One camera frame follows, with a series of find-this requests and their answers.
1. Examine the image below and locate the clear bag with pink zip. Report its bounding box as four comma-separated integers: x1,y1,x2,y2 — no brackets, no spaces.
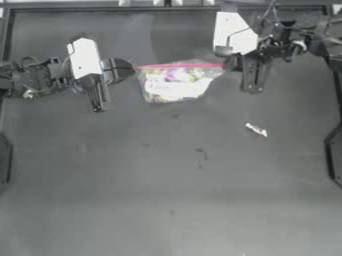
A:
135,59,226,104

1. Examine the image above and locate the white red candy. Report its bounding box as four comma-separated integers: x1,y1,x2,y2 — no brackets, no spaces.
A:
245,122,270,138

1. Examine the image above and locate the black metal frame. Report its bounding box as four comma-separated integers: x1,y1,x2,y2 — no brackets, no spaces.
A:
0,0,342,191

